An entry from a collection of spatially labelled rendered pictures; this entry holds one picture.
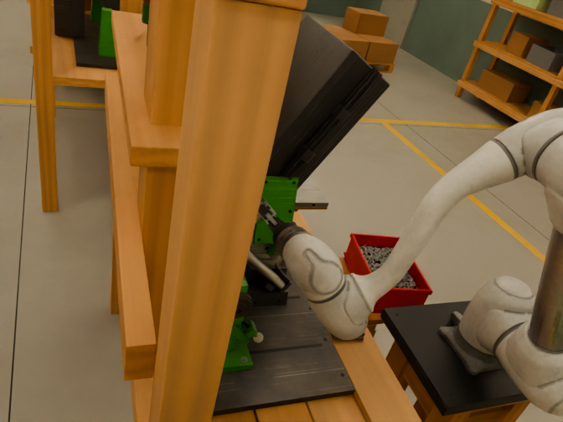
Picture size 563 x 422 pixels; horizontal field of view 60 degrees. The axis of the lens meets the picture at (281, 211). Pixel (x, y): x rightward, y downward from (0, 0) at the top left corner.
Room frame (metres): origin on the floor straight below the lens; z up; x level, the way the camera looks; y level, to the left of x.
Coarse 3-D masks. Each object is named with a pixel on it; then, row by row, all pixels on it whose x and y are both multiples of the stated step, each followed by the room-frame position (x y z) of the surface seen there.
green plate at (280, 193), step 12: (276, 180) 1.23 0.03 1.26; (288, 180) 1.25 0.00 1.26; (264, 192) 1.21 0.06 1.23; (276, 192) 1.23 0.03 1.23; (288, 192) 1.24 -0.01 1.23; (276, 204) 1.22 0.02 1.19; (288, 204) 1.24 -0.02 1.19; (276, 216) 1.21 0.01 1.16; (288, 216) 1.23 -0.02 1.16; (264, 228) 1.19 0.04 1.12; (264, 240) 1.18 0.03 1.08
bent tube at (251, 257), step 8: (264, 200) 1.17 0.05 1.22; (272, 208) 1.20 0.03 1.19; (248, 256) 1.12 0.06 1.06; (256, 264) 1.13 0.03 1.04; (264, 264) 1.14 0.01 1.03; (264, 272) 1.13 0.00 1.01; (272, 272) 1.14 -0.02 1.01; (272, 280) 1.13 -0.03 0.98; (280, 280) 1.14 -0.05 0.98; (280, 288) 1.14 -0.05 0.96
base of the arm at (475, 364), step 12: (456, 312) 1.28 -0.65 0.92; (456, 324) 1.23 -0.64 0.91; (444, 336) 1.18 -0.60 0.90; (456, 336) 1.16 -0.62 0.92; (456, 348) 1.13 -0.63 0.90; (468, 348) 1.11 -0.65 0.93; (468, 360) 1.09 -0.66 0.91; (480, 360) 1.09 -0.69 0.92; (492, 360) 1.09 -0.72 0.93; (468, 372) 1.06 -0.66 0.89; (480, 372) 1.07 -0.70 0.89
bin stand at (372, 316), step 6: (342, 258) 1.59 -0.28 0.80; (342, 264) 1.55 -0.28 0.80; (348, 270) 1.52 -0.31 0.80; (372, 318) 1.29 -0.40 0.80; (378, 318) 1.29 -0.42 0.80; (372, 324) 1.28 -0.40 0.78; (372, 330) 1.29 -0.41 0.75; (372, 336) 1.30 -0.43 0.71; (390, 348) 1.41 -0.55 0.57; (390, 354) 1.40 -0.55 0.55
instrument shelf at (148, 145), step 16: (112, 16) 1.46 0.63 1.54; (128, 16) 1.50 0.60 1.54; (112, 32) 1.42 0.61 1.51; (128, 32) 1.34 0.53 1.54; (144, 32) 1.38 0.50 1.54; (128, 48) 1.21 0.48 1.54; (144, 48) 1.24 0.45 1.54; (128, 64) 1.09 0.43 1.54; (144, 64) 1.12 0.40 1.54; (128, 80) 1.00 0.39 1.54; (144, 80) 1.02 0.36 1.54; (128, 96) 0.91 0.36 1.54; (128, 112) 0.84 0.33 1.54; (144, 112) 0.86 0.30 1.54; (128, 128) 0.78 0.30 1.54; (144, 128) 0.79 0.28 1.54; (160, 128) 0.81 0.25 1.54; (176, 128) 0.83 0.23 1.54; (128, 144) 0.76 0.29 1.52; (144, 144) 0.74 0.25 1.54; (160, 144) 0.75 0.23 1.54; (176, 144) 0.76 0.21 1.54; (144, 160) 0.73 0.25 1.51; (160, 160) 0.74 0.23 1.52; (176, 160) 0.75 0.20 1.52
